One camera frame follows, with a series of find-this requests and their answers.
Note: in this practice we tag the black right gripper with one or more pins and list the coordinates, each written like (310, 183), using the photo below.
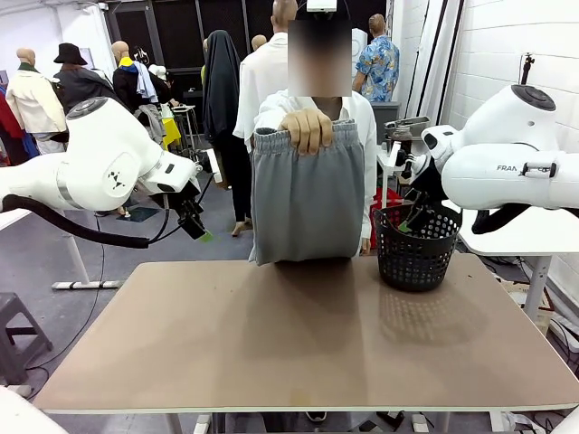
(429, 185)

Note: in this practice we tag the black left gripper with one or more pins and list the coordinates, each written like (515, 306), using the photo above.
(187, 208)

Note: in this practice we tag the grey training pants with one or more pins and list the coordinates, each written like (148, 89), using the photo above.
(307, 203)

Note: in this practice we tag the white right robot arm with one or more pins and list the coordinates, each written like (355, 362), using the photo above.
(497, 149)

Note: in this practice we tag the person right forearm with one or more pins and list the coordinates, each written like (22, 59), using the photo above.
(271, 110)

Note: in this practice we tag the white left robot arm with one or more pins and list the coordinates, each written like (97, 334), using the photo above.
(99, 153)

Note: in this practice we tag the person left hand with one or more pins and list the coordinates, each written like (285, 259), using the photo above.
(365, 245)

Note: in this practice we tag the person right hand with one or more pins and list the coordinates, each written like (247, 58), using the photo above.
(307, 131)

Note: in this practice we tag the red crate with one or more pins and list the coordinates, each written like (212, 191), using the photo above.
(389, 196)

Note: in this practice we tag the brown jar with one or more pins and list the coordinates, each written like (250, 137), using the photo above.
(401, 134)

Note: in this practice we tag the black perforated plastic basket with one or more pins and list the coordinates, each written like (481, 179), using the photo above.
(411, 282)

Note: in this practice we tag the grey metal tray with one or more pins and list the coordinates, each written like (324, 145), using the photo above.
(407, 122)

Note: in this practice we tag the person in white shirt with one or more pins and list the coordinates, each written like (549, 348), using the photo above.
(362, 135)

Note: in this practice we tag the grey bin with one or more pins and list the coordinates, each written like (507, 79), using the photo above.
(384, 113)

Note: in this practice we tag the yellow cloth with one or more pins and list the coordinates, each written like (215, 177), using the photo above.
(172, 131)

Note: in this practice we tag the white side table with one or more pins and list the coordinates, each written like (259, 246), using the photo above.
(520, 239)
(86, 285)

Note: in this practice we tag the grey hanging garment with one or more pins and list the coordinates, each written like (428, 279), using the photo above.
(151, 119)

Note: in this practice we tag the black cloak mannequin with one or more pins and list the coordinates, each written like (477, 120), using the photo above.
(221, 90)

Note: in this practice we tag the white leaning boards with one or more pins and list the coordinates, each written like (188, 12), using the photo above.
(429, 54)

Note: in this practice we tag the white shirt bald mannequin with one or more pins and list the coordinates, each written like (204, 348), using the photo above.
(258, 81)

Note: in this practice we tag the yellow blue scarf mannequin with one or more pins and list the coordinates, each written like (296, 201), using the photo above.
(124, 86)

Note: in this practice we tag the white hat mannequin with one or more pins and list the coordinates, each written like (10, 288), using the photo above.
(158, 71)

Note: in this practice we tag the white round appliance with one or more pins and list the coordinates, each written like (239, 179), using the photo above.
(359, 45)

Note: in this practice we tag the black tripod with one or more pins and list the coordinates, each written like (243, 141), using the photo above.
(527, 68)

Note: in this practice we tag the black bucket hat mannequin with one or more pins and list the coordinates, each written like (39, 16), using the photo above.
(86, 86)

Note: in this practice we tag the grey step stool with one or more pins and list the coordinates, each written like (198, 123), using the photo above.
(18, 316)

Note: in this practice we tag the cream jacket mannequin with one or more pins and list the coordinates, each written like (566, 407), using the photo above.
(34, 99)

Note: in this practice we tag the red garment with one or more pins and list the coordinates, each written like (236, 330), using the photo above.
(9, 126)

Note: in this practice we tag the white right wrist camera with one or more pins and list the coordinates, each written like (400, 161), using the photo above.
(409, 165)

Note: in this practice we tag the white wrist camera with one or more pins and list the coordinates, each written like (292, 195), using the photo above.
(409, 165)
(213, 165)

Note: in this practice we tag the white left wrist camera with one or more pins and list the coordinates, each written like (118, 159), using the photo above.
(213, 165)

